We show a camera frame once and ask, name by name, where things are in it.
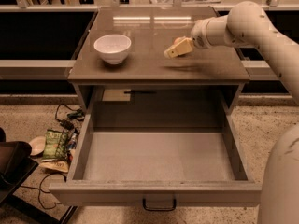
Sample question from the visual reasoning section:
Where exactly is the black drawer handle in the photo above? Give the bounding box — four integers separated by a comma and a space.
142, 198, 177, 212

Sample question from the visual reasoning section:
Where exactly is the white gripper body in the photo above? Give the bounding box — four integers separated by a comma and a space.
191, 19, 211, 49

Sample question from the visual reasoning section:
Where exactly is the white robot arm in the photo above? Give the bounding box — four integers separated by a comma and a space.
164, 1, 299, 224

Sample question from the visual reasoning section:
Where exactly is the blue snack wrapper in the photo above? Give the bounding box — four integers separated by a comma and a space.
67, 133, 78, 150

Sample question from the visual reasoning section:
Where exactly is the green chip bag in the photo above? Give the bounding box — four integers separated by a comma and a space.
42, 130, 68, 161

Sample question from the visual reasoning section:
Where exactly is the black chair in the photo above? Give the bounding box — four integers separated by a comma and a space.
0, 128, 77, 224

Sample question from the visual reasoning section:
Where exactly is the black cable on floor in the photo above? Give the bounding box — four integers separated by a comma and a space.
19, 172, 68, 211

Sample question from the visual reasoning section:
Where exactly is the black power adapter cable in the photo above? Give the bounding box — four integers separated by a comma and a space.
54, 104, 86, 132

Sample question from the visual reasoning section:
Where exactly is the grey cabinet with glossy top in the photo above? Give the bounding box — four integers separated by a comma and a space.
68, 6, 249, 106

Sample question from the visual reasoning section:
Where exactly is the orange fruit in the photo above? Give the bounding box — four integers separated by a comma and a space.
173, 37, 183, 45

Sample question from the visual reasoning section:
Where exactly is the small white plate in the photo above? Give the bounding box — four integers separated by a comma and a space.
29, 136, 46, 156

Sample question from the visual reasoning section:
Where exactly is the open grey top drawer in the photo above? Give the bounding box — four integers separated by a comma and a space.
50, 89, 261, 207

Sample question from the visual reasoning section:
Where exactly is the white ceramic bowl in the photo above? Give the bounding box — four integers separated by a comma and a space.
93, 35, 132, 64

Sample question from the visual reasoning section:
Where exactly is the yellow snack bag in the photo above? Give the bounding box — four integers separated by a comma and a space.
39, 161, 69, 173

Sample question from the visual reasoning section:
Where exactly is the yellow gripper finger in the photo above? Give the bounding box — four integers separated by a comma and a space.
164, 37, 194, 59

